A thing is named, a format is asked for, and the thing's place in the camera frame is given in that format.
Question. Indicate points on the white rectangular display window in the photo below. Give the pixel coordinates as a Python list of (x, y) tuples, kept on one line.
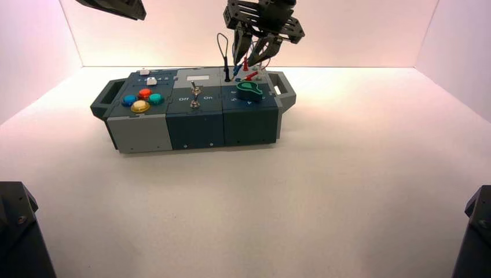
[(198, 78)]

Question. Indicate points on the red round push button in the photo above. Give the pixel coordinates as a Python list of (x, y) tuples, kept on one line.
[(145, 93)]

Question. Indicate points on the grey and teal control box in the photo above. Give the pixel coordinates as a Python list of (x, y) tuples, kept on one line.
[(195, 126)]

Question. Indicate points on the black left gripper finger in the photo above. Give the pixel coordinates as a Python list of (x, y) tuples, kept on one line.
[(119, 7)]

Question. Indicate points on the blue round push button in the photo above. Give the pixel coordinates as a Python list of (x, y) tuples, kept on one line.
[(129, 100)]

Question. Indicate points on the green rotary knob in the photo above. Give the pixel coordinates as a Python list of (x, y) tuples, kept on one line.
[(249, 91)]

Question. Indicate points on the white slider button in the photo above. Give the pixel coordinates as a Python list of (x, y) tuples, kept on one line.
[(152, 81), (144, 71)]

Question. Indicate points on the metal toggle switch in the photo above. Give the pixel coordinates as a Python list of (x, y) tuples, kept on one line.
[(195, 88), (195, 102)]

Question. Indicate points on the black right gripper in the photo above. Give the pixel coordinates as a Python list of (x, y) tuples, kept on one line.
[(264, 17)]

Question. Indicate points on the yellow round push button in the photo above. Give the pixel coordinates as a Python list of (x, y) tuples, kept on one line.
[(140, 106)]

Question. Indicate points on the green round push button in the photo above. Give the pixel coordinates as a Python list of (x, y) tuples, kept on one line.
[(155, 99)]

